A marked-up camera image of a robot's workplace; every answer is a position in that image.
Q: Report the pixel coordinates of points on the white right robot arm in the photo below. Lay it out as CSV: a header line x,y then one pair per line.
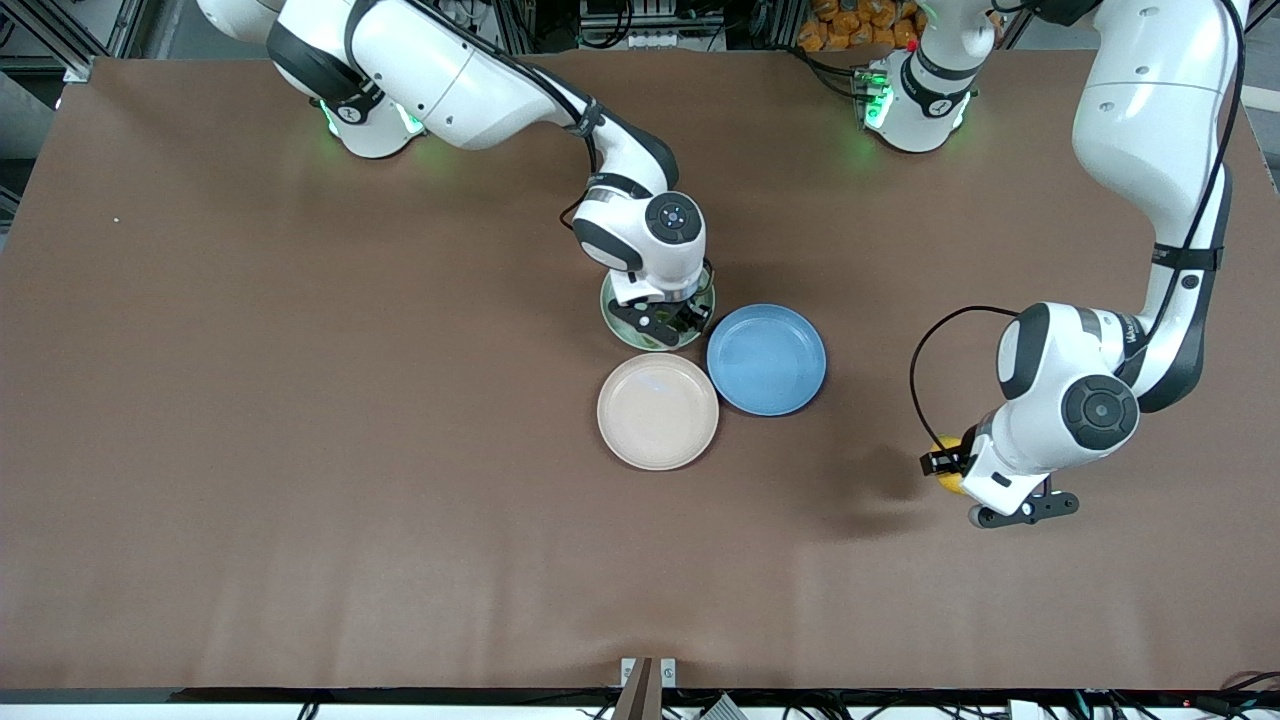
x,y
450,70

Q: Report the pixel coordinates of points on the light green plate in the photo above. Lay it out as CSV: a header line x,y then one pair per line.
x,y
620,334

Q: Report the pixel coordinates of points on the orange packets pile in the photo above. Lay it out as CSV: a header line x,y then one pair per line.
x,y
860,25

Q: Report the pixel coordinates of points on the yellow lemon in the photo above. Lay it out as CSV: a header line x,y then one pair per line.
x,y
950,486

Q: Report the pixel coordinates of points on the blue plate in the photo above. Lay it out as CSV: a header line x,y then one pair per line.
x,y
766,360

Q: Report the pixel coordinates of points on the beige plate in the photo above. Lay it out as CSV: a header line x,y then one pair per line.
x,y
657,411

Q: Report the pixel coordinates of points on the aluminium frame profile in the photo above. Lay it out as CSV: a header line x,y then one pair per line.
x,y
70,35

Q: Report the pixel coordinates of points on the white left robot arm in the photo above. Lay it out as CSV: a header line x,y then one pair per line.
x,y
1150,120

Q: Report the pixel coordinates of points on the metal bracket with brown post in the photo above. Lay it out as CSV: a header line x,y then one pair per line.
x,y
640,690

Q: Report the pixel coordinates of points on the grey electronic equipment box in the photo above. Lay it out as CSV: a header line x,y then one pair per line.
x,y
650,20

